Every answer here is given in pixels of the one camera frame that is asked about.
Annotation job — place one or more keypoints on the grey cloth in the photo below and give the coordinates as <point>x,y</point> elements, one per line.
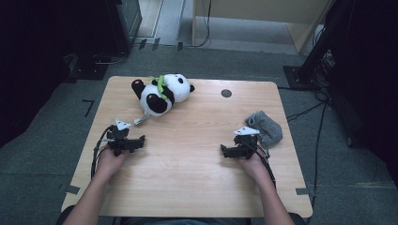
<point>266,126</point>

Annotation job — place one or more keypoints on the black and white panda plush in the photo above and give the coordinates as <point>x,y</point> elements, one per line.
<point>156,97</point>

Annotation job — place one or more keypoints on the dark curtain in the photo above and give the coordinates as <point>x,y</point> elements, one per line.
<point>369,78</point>
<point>31,62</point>

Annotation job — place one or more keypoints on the grey tape strip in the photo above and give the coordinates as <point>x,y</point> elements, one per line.
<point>302,191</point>
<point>72,189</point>

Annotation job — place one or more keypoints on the light wooden cabinet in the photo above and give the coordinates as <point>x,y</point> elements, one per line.
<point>250,7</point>

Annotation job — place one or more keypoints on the person's left hand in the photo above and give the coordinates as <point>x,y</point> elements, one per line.
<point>109,164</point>

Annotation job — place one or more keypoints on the person's right hand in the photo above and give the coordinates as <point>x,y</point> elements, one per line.
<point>256,168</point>

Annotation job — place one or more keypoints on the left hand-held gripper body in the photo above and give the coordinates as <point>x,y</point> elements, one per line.
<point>120,142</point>

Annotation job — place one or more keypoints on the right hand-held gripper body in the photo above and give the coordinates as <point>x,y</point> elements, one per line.
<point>247,145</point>

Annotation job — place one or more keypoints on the black floor base plate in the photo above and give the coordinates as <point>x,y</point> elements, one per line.
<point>89,72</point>

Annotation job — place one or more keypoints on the black tape piece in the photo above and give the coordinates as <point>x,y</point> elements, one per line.
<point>156,43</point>
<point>142,43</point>
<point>180,46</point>

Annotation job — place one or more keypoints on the black metal stand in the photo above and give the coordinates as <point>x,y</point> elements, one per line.
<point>300,76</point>

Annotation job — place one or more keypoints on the dark equipment cabinet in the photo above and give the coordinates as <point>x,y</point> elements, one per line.
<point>125,25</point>

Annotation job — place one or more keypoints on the round dark table grommet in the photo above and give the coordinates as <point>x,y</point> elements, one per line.
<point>226,93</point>

